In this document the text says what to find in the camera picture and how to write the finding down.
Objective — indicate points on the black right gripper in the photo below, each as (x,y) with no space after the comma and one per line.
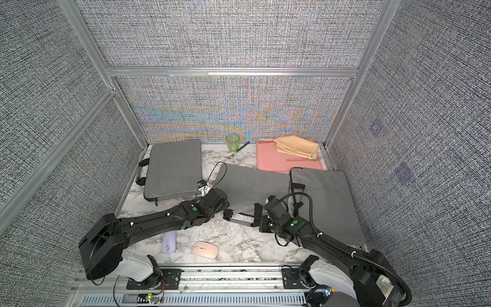
(263,220)

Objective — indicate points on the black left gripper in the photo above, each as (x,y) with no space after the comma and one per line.
(225,205)

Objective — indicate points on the grey laptop bag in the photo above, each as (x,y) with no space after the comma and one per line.
(171,171)
(248,190)
(333,208)

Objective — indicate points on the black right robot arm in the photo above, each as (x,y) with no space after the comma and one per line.
(366,276)

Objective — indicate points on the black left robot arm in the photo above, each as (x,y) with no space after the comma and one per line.
(104,248)

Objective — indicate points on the pink computer mouse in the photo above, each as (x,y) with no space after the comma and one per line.
(205,250)

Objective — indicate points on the lilac computer mouse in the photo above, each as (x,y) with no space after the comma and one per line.
(169,242)

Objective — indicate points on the pink tray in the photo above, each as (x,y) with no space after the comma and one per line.
(269,159)

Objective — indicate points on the green plastic cup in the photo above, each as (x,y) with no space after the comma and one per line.
(233,142)

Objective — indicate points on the tan folded cloth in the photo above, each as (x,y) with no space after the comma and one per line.
(297,146)

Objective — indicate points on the green pen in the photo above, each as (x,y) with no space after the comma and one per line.
(242,147)

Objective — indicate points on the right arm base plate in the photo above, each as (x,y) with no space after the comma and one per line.
(291,278)

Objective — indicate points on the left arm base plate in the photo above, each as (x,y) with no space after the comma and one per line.
(169,280)

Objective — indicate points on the aluminium front rail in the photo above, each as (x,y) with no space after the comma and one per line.
(229,284)

